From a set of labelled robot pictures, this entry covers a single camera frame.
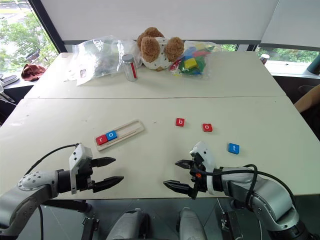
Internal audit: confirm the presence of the blue letter tile t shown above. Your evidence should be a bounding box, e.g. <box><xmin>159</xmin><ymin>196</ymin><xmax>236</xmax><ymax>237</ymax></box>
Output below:
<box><xmin>227</xmin><ymin>142</ymin><xmax>241</xmax><ymax>155</ymax></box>

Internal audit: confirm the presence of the grey rounded robot leg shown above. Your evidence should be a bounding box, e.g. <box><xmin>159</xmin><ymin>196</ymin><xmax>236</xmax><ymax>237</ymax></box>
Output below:
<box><xmin>176</xmin><ymin>206</ymin><xmax>208</xmax><ymax>240</ymax></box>
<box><xmin>107</xmin><ymin>208</ymin><xmax>151</xmax><ymax>240</ymax></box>

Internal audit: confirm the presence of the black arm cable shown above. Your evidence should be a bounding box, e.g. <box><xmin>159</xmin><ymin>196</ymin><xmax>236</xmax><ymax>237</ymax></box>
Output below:
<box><xmin>24</xmin><ymin>143</ymin><xmax>81</xmax><ymax>176</ymax></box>
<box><xmin>197</xmin><ymin>163</ymin><xmax>297</xmax><ymax>211</ymax></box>

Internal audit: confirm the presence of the black table frame bracket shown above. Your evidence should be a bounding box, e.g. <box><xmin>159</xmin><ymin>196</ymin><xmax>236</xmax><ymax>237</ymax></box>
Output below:
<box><xmin>219</xmin><ymin>210</ymin><xmax>244</xmax><ymax>240</ymax></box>
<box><xmin>80</xmin><ymin>216</ymin><xmax>100</xmax><ymax>240</ymax></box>

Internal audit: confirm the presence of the red letter tile r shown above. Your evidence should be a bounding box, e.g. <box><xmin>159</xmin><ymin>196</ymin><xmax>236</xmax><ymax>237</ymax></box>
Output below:
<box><xmin>95</xmin><ymin>135</ymin><xmax>109</xmax><ymax>147</ymax></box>

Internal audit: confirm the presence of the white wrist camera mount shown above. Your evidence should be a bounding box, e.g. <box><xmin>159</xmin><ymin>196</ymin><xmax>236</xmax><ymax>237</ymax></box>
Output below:
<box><xmin>68</xmin><ymin>143</ymin><xmax>94</xmax><ymax>195</ymax></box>
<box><xmin>189</xmin><ymin>140</ymin><xmax>217</xmax><ymax>196</ymax></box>

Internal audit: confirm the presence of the brown and white plush toy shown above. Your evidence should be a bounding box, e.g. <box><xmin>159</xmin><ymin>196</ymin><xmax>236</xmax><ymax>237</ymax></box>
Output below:
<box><xmin>136</xmin><ymin>26</ymin><xmax>185</xmax><ymax>72</ymax></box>

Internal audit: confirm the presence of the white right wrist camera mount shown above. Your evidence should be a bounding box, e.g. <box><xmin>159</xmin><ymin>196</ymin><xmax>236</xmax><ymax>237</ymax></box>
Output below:
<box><xmin>189</xmin><ymin>140</ymin><xmax>217</xmax><ymax>196</ymax></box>

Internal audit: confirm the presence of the clear jar with grey lid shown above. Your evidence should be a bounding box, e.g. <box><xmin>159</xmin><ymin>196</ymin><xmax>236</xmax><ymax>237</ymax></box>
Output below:
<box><xmin>121</xmin><ymin>54</ymin><xmax>139</xmax><ymax>82</ymax></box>

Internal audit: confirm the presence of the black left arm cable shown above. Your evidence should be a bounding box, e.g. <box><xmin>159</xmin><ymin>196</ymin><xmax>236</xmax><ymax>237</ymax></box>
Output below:
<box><xmin>24</xmin><ymin>143</ymin><xmax>81</xmax><ymax>176</ymax></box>

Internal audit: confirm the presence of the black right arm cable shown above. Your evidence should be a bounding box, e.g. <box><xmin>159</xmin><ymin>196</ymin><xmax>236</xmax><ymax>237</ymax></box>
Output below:
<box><xmin>197</xmin><ymin>163</ymin><xmax>297</xmax><ymax>211</ymax></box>

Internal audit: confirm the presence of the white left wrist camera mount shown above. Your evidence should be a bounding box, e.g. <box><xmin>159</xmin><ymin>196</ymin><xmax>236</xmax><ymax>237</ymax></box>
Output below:
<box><xmin>68</xmin><ymin>143</ymin><xmax>94</xmax><ymax>195</ymax></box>

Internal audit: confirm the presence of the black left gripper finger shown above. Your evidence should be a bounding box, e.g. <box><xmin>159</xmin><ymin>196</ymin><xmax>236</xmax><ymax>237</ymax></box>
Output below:
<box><xmin>90</xmin><ymin>156</ymin><xmax>117</xmax><ymax>169</ymax></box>
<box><xmin>92</xmin><ymin>176</ymin><xmax>125</xmax><ymax>194</ymax></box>

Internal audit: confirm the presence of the wooden letter tray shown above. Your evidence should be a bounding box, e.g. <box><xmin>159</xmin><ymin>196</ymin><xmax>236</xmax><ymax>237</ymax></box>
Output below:
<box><xmin>95</xmin><ymin>119</ymin><xmax>146</xmax><ymax>152</ymax></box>

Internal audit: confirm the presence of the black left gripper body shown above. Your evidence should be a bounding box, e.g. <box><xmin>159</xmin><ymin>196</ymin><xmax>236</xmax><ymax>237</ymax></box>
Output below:
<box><xmin>74</xmin><ymin>158</ymin><xmax>96</xmax><ymax>192</ymax></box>

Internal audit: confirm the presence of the clear plastic bag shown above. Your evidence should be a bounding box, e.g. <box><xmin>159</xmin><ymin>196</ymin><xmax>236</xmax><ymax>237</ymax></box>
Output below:
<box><xmin>63</xmin><ymin>35</ymin><xmax>140</xmax><ymax>87</ymax></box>

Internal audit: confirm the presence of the blue letter tile o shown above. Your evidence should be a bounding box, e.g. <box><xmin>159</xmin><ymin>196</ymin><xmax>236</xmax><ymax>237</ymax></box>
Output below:
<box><xmin>105</xmin><ymin>130</ymin><xmax>118</xmax><ymax>142</ymax></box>

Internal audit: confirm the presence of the red-brown cloth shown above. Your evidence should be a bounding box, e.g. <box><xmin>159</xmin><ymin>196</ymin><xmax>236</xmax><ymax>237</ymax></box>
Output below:
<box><xmin>20</xmin><ymin>63</ymin><xmax>47</xmax><ymax>82</ymax></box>

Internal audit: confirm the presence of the bag of coloured blocks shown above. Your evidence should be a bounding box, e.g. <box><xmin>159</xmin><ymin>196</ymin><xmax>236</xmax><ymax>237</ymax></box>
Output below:
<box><xmin>169</xmin><ymin>40</ymin><xmax>223</xmax><ymax>81</ymax></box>

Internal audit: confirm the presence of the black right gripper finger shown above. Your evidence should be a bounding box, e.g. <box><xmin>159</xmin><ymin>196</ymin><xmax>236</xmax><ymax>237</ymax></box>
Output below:
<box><xmin>162</xmin><ymin>180</ymin><xmax>195</xmax><ymax>196</ymax></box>
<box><xmin>174</xmin><ymin>159</ymin><xmax>195</xmax><ymax>171</ymax></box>

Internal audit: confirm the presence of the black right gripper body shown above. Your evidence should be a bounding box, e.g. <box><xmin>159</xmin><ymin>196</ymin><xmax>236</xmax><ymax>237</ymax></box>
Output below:
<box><xmin>188</xmin><ymin>152</ymin><xmax>208</xmax><ymax>201</ymax></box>

